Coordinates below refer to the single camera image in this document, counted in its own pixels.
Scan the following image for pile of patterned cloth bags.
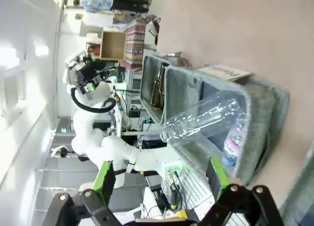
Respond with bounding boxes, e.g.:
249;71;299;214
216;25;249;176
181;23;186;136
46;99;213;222
122;24;148;70

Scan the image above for black cables at robot base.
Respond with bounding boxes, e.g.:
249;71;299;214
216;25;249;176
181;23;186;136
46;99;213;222
168;170;188;210

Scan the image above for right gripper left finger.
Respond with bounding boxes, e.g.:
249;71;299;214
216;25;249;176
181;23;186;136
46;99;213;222
48;159;119;226

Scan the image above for plastic bottle with pink label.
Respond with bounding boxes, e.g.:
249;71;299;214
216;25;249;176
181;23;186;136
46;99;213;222
221;114;249;167

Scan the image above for clear unlabelled plastic bottle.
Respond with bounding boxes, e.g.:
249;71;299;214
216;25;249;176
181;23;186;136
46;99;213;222
159;90;249;147

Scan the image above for white sign reading Plastic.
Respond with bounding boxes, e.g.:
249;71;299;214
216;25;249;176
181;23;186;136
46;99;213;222
197;63;253;83

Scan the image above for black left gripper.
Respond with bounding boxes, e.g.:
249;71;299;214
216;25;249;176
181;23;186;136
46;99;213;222
73;60;119;94

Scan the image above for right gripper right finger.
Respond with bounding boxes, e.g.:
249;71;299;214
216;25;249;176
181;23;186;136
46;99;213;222
200;157;284;226

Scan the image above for grey basket with plastic sign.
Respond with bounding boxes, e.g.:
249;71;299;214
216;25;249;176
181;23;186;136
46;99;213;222
160;64;290;187

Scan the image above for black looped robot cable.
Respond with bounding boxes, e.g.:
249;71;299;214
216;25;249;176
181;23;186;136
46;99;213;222
70;87;116;113

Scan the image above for grey basket with bottle sign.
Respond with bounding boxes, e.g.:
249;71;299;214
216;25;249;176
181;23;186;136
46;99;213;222
139;54;190;124

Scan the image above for small yellow object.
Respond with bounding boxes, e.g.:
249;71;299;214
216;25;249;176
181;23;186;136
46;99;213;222
171;209;187;220

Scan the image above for blue plastic bags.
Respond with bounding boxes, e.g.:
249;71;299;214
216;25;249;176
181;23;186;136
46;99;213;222
82;0;114;13

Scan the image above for white paper bag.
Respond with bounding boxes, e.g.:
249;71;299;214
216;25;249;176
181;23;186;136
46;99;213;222
145;16;161;50

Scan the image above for brown glass bottle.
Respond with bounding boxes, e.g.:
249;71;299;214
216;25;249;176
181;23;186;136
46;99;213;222
150;63;164;107

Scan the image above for open cardboard box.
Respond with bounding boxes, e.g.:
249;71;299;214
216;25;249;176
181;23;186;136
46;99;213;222
99;30;127;61

